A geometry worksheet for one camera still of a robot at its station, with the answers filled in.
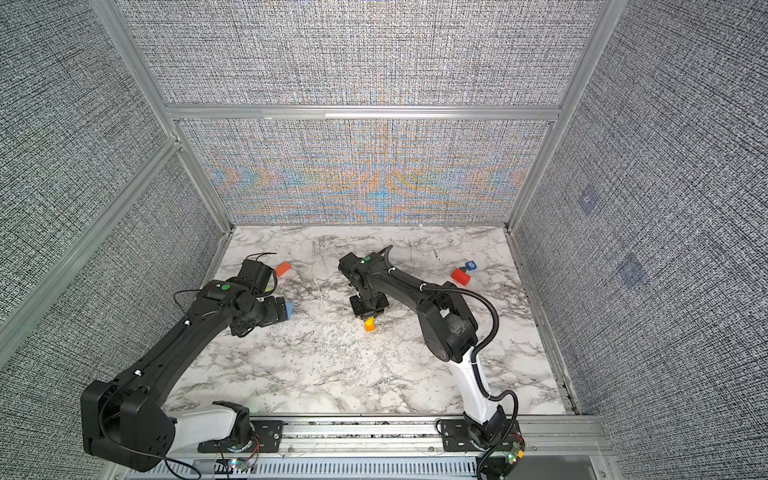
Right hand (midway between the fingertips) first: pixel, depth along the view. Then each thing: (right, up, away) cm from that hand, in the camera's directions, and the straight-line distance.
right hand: (368, 315), depth 91 cm
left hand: (-26, +1, -10) cm, 28 cm away
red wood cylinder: (+32, +11, +13) cm, 36 cm away
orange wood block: (+1, -4, 0) cm, 4 cm away
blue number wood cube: (+36, +15, +15) cm, 42 cm away
